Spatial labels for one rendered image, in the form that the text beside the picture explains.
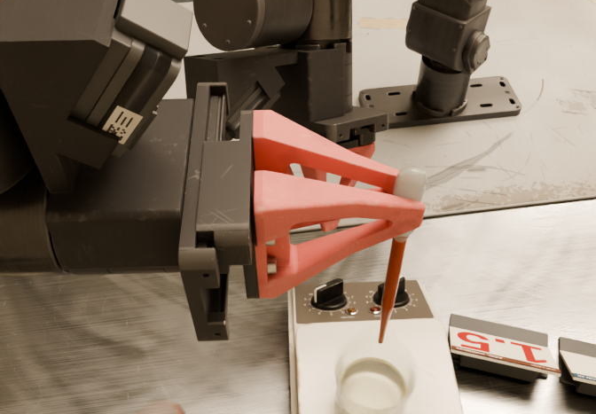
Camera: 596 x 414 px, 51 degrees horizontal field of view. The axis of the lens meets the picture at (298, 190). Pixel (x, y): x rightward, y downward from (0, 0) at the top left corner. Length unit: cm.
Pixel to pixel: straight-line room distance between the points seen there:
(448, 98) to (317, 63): 36
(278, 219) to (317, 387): 26
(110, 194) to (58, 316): 42
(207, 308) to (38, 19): 13
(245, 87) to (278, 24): 5
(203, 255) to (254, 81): 23
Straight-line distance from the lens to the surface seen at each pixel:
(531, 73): 92
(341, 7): 47
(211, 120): 28
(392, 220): 27
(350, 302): 57
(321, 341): 50
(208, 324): 26
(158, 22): 21
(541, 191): 76
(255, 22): 40
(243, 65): 43
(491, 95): 85
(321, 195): 25
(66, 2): 22
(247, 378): 59
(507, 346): 61
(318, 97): 46
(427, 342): 51
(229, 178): 25
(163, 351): 61
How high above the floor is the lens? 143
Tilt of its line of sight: 48 degrees down
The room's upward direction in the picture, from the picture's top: 1 degrees counter-clockwise
